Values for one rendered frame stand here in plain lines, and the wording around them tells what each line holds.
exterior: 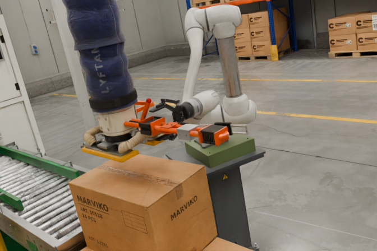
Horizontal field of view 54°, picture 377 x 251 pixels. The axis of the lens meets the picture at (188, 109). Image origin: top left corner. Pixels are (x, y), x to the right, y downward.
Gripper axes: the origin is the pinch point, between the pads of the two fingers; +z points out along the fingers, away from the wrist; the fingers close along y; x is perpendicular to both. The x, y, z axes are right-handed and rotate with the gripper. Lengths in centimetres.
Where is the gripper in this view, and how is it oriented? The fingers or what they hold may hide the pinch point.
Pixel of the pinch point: (156, 125)
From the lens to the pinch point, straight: 160.2
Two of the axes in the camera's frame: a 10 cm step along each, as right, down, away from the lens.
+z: -6.6, 3.2, -6.8
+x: -7.3, -0.6, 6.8
